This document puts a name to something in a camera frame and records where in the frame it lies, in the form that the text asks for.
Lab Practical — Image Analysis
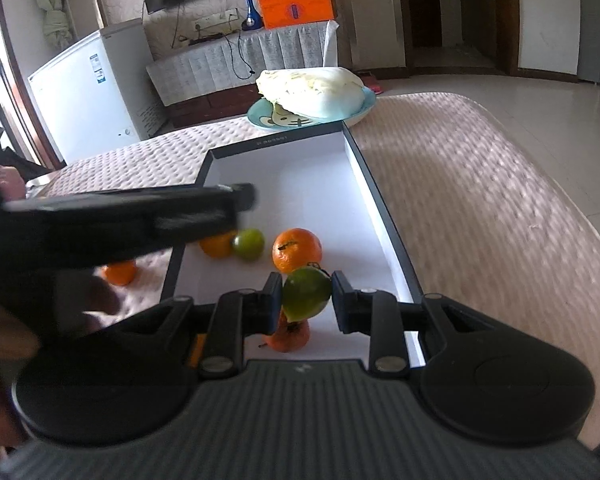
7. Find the person's left hand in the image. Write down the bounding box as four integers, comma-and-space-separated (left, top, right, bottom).
0, 294, 43, 456

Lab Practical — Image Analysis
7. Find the small smooth orange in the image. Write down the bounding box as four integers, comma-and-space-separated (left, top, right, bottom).
102, 260, 138, 287

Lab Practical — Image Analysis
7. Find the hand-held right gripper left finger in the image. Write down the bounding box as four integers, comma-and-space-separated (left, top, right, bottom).
117, 272, 285, 380

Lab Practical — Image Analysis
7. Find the blue glass bottle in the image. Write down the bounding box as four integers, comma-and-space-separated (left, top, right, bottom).
241, 0, 262, 32

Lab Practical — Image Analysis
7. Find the napa cabbage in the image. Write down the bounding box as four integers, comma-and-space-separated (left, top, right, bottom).
256, 66, 366, 120

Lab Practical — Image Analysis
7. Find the black cable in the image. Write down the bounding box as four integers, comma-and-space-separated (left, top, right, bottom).
228, 30, 256, 81

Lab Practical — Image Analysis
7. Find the yellow-orange citrus fruit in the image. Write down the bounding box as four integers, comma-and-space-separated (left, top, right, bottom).
199, 232, 237, 260

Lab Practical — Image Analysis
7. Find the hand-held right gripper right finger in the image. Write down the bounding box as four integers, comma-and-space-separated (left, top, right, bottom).
331, 270, 503, 378

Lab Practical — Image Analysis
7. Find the pale green curtain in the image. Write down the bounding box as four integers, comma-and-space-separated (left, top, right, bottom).
24, 0, 75, 46

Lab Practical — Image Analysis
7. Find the green tomato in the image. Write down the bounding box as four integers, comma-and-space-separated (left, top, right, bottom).
282, 266, 333, 323
231, 228, 266, 262

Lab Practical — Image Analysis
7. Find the dark wooden door frame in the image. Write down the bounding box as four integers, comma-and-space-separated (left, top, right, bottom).
395, 0, 521, 81

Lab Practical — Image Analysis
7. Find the white lace cabinet cover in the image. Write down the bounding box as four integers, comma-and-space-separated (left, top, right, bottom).
146, 20, 341, 106

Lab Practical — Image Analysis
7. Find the light blue printed plate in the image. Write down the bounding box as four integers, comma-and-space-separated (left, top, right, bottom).
246, 85, 378, 133

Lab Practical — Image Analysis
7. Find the white chest freezer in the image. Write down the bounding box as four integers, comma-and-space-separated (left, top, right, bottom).
27, 17, 168, 166

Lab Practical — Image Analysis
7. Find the large orange with stem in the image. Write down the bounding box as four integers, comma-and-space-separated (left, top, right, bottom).
265, 312, 312, 353

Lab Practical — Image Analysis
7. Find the orange mandarin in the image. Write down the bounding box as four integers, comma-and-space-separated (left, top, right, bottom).
271, 228, 324, 275

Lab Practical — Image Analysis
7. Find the grey box with white inside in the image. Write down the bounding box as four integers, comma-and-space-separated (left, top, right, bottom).
160, 121, 427, 368

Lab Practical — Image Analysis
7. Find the white wall outlet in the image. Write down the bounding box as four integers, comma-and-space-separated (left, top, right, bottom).
194, 8, 241, 31

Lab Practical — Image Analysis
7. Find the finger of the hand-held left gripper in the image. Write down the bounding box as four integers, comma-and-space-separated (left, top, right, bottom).
2, 182, 257, 213

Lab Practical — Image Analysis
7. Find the wooden TV cabinet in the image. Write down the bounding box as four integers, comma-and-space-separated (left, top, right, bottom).
170, 75, 261, 128

